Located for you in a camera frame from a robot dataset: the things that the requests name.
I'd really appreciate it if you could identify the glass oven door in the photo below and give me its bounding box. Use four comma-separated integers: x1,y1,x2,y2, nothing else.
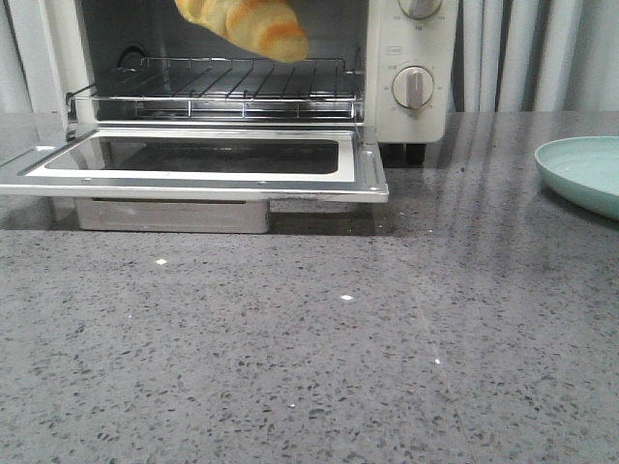
1,123,389,203

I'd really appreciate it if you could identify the orange striped croissant bread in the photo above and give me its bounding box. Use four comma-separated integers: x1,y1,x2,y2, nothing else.
176,0,310,63

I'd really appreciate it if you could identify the lower oven control knob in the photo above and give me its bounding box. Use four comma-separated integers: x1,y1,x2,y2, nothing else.
392,66,434,110

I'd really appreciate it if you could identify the oven control knob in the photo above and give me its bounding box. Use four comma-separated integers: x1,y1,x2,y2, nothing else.
392,66,434,110
398,0,442,19

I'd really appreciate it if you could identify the white Toshiba toaster oven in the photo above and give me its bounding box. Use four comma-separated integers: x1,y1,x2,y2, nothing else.
37,0,459,165

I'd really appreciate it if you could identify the upper oven control knob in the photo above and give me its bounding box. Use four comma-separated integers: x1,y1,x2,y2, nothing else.
398,0,442,19

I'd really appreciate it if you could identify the light green round plate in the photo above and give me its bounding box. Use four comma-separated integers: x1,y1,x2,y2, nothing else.
535,136,619,220

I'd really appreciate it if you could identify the metal wire oven rack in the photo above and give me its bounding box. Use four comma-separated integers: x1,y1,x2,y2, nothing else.
67,53,364,124

